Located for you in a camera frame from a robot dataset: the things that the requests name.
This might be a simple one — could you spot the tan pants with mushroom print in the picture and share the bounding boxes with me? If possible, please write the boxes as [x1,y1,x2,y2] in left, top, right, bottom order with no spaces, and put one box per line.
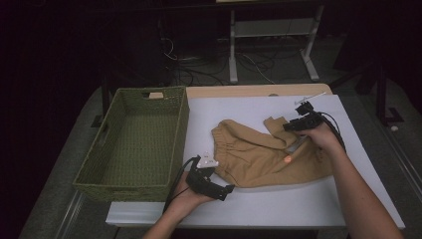
[211,116,335,189]

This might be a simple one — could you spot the white floor cable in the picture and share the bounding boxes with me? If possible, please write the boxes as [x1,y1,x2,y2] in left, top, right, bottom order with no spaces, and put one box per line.
[243,53,277,85]

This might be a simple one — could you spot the black floor cables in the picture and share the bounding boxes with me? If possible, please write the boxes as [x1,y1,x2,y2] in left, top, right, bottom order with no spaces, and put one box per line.
[160,36,277,88]

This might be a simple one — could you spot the person's left hand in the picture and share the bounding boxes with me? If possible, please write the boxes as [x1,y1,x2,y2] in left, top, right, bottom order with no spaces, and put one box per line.
[173,178,217,213]

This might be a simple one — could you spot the small black metal stand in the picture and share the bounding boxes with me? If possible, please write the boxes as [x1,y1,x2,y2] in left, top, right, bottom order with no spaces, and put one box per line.
[91,78,112,128]

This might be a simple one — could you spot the right hand-held gripper cable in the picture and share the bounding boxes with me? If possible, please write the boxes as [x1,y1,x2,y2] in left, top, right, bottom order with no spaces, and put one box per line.
[317,111,348,153]

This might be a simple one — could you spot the white metal stand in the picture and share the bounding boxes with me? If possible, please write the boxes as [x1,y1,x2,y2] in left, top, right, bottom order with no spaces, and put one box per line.
[228,3,325,84]

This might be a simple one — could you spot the green woven basket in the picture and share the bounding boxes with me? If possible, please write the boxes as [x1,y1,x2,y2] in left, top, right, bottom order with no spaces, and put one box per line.
[72,85,191,203]

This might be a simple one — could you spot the large black metal stand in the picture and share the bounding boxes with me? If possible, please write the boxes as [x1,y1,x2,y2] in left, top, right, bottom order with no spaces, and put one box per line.
[331,63,405,125]

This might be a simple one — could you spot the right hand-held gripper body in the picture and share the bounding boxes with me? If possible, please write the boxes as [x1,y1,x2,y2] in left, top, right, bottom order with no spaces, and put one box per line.
[294,92,328,131]

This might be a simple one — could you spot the hand-held gripper cable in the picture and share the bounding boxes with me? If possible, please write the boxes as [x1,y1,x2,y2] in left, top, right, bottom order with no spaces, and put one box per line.
[317,111,348,153]
[162,154,202,214]

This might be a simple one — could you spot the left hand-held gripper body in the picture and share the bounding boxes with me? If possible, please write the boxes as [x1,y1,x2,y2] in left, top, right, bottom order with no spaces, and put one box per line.
[185,151,227,200]

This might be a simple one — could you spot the metal floor rail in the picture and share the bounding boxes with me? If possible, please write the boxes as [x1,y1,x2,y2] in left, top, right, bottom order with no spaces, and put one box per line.
[53,190,88,239]
[381,127,422,200]

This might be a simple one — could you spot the person's right hand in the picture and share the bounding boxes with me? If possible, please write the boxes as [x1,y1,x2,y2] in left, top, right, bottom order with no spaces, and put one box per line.
[295,122,346,154]

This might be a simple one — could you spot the left hand-held gripper cable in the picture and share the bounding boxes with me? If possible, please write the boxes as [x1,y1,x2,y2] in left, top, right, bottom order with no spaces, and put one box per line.
[162,154,202,214]

